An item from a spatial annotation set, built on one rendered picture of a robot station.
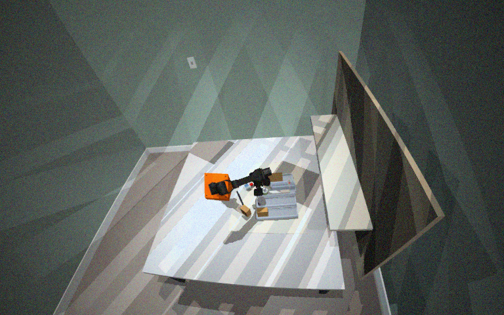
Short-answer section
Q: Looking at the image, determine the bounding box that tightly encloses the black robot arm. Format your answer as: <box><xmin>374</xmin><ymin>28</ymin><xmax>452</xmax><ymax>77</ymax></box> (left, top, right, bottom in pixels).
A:
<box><xmin>208</xmin><ymin>167</ymin><xmax>272</xmax><ymax>195</ymax></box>

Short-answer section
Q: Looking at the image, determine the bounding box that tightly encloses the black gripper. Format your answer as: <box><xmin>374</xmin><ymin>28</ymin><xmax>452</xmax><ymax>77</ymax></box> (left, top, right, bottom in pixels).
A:
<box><xmin>254</xmin><ymin>181</ymin><xmax>263</xmax><ymax>196</ymax></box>

